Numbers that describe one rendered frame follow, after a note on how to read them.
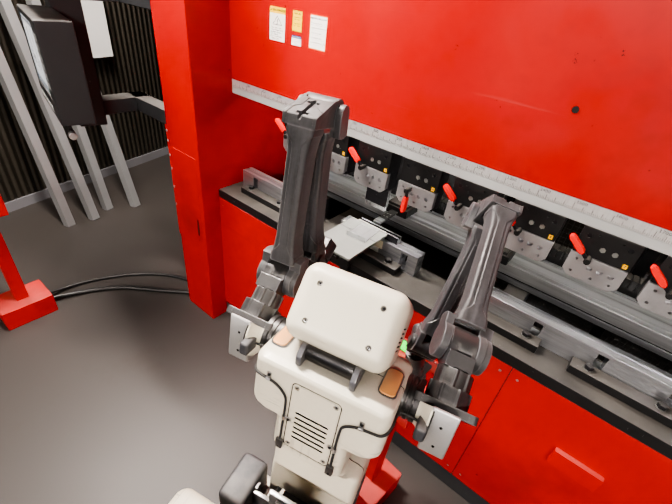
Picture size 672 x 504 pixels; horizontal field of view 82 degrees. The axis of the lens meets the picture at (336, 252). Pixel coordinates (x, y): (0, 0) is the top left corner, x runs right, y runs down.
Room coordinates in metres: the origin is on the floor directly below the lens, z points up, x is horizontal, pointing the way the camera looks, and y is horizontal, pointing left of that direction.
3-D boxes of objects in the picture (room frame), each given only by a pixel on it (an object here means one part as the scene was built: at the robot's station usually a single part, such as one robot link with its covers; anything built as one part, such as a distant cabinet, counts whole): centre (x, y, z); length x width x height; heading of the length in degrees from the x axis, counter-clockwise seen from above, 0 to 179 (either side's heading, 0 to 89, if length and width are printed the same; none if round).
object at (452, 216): (1.22, -0.44, 1.26); 0.15 x 0.09 x 0.17; 55
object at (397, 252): (1.40, -0.18, 0.92); 0.39 x 0.06 x 0.10; 55
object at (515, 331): (1.04, -0.60, 0.89); 0.30 x 0.05 x 0.03; 55
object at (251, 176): (1.75, 0.32, 0.92); 0.50 x 0.06 x 0.10; 55
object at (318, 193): (0.84, 0.07, 1.40); 0.11 x 0.06 x 0.43; 69
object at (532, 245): (1.10, -0.61, 1.26); 0.15 x 0.09 x 0.17; 55
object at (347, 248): (1.31, -0.05, 1.00); 0.26 x 0.18 x 0.01; 145
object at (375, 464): (0.86, -0.28, 0.39); 0.06 x 0.06 x 0.54; 49
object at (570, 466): (0.72, -0.89, 0.59); 0.15 x 0.02 x 0.07; 55
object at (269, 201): (1.73, 0.39, 0.89); 0.30 x 0.05 x 0.03; 55
